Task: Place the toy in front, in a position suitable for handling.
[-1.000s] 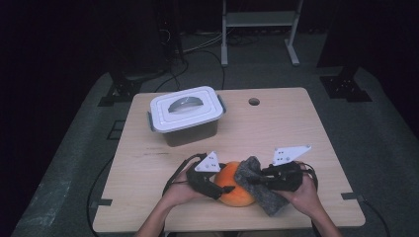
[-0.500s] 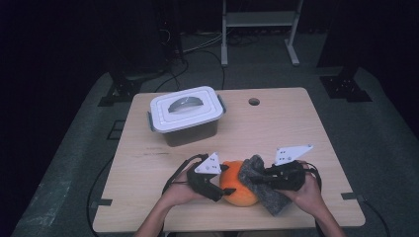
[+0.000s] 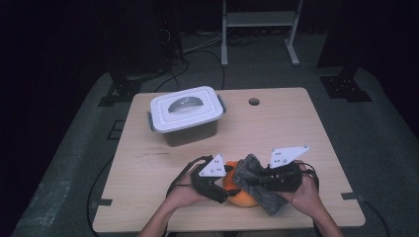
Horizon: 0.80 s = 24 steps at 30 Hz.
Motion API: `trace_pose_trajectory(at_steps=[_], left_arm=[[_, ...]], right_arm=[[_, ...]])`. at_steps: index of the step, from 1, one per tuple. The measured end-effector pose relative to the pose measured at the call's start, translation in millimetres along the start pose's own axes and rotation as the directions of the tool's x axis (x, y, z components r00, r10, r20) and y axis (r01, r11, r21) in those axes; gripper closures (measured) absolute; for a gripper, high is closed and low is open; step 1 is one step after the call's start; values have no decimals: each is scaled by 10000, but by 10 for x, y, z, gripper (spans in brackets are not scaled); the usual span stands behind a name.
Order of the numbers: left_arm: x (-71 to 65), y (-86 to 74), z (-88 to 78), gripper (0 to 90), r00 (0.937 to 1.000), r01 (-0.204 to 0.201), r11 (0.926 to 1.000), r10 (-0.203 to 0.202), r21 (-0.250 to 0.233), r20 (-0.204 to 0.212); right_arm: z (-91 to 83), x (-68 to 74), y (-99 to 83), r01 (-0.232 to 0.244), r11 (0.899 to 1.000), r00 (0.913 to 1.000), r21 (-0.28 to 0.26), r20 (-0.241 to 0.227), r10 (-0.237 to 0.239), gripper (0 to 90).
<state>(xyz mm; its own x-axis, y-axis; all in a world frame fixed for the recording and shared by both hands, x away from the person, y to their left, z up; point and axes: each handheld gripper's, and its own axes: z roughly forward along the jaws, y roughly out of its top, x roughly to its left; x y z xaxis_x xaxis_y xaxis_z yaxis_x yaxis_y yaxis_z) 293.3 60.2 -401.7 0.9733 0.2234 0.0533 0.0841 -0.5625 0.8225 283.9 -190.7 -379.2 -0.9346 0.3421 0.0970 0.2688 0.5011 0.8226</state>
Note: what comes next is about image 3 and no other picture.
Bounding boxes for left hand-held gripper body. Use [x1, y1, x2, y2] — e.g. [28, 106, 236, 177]
[190, 153, 235, 204]

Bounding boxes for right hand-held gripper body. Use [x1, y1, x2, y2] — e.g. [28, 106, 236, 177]
[261, 144, 310, 194]

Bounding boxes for orange plush toy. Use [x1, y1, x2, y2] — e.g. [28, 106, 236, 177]
[221, 160, 260, 207]

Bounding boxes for grey fluffy cloth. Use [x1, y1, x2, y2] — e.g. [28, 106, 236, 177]
[232, 153, 289, 217]

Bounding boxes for grey translucent storage box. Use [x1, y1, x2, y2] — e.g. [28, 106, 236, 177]
[146, 94, 228, 148]

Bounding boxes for white box lid grey handle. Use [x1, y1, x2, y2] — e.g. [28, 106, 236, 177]
[149, 85, 227, 134]

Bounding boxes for person's right hand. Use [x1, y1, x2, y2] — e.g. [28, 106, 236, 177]
[281, 160, 322, 218]

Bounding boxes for person's left hand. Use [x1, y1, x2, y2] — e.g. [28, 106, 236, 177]
[166, 174, 211, 211]

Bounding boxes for grey metal table foot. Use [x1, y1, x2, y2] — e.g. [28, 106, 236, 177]
[90, 197, 113, 210]
[340, 192, 367, 202]

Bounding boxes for black stand base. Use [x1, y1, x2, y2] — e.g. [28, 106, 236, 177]
[319, 63, 374, 103]
[97, 70, 142, 108]

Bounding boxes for dark equipment stand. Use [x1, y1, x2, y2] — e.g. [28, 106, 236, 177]
[154, 0, 186, 65]

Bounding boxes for white metal stand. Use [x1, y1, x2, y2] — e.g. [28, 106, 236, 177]
[220, 0, 304, 68]

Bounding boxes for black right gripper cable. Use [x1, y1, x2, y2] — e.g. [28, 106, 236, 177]
[297, 161, 320, 192]

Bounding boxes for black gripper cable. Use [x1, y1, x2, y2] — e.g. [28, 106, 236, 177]
[297, 161, 320, 192]
[166, 155, 215, 198]

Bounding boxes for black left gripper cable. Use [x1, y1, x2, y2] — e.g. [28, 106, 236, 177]
[166, 155, 215, 198]

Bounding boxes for black floor cable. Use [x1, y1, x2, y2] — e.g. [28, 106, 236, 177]
[194, 48, 226, 91]
[154, 57, 191, 93]
[360, 197, 391, 237]
[86, 157, 115, 237]

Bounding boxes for white floor cables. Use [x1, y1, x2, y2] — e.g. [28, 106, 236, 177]
[182, 31, 225, 53]

